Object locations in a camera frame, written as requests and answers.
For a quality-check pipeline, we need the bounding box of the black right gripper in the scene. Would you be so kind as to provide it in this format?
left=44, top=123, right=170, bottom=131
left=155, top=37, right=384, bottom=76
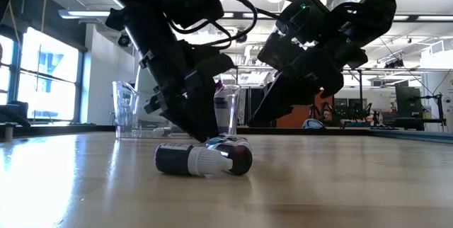
left=248, top=32, right=369, bottom=127

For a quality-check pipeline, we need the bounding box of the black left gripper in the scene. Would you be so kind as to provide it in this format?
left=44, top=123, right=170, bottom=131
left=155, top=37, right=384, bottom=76
left=105, top=6, right=235, bottom=142

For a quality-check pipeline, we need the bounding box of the small food coloring bottle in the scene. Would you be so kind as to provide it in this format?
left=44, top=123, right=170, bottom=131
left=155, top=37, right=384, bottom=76
left=205, top=135, right=254, bottom=176
left=151, top=127, right=173, bottom=137
left=154, top=142, right=234, bottom=178

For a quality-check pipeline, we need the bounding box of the clear plastic tray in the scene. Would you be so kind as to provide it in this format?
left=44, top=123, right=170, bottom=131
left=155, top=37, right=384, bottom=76
left=112, top=80, right=242, bottom=140

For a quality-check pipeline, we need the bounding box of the orange partition panel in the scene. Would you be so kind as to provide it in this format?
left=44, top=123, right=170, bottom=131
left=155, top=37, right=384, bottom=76
left=275, top=95, right=334, bottom=129

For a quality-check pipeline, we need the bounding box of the black partition panel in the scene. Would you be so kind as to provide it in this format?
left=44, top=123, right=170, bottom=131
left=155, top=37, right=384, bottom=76
left=242, top=86, right=275, bottom=128

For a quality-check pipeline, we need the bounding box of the black background monitor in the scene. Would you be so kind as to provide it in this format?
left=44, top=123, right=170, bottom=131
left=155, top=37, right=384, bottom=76
left=395, top=86, right=423, bottom=118

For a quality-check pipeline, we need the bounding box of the large bright window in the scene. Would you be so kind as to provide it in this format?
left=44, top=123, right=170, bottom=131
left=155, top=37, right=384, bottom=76
left=17, top=25, right=81, bottom=122

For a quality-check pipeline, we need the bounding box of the fluorescent ceiling light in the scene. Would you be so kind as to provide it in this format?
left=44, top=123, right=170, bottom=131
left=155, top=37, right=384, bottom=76
left=392, top=14, right=453, bottom=22

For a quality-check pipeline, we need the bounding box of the black angled support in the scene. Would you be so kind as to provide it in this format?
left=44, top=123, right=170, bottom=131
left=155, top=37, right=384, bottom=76
left=0, top=100, right=33, bottom=141

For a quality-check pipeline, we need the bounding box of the black aluminium table frame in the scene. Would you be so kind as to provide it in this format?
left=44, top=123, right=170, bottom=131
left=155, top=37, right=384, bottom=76
left=0, top=124, right=453, bottom=144

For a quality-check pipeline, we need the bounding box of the black ceiling dome camera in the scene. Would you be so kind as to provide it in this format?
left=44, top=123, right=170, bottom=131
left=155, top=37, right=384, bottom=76
left=235, top=28, right=248, bottom=44

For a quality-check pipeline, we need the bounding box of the black left camera cable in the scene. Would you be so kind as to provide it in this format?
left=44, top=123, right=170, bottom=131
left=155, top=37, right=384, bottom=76
left=168, top=0, right=258, bottom=50

